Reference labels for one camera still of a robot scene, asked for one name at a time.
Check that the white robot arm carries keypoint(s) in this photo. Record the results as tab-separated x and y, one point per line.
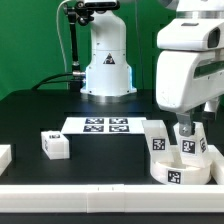
108	74

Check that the white left fence piece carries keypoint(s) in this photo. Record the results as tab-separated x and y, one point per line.
5	157

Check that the white marker base sheet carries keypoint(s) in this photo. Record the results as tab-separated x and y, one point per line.
103	125

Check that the white round stool seat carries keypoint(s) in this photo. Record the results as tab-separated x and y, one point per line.
173	173

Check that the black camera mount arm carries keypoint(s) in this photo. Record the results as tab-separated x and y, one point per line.
81	14

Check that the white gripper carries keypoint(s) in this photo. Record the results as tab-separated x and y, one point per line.
190	69

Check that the white front fence bar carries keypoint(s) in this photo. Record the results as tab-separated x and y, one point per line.
110	198

